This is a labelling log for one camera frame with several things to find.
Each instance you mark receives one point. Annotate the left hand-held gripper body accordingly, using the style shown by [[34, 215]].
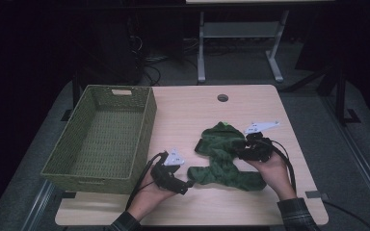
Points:
[[165, 178]]

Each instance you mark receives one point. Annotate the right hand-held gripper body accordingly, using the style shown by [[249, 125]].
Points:
[[260, 149]]

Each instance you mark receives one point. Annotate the green fleece garment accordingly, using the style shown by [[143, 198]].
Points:
[[221, 154]]

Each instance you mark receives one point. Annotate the green woven basket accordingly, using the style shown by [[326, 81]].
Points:
[[106, 141]]

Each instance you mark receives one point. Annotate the person's left hand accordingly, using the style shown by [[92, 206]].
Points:
[[149, 200]]

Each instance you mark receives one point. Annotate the person's right hand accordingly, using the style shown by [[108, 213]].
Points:
[[277, 176]]

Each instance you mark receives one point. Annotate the grey tape piece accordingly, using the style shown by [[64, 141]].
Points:
[[314, 194]]

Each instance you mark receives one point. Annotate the black metal stand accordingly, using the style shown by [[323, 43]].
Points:
[[341, 96]]

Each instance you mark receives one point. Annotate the grey metal-legged desk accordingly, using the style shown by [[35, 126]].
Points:
[[241, 29]]

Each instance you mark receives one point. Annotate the dark box-shaped cabinet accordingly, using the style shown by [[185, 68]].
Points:
[[115, 61]]

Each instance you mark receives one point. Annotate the metal floor rail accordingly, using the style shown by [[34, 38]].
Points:
[[363, 163], [40, 202]]

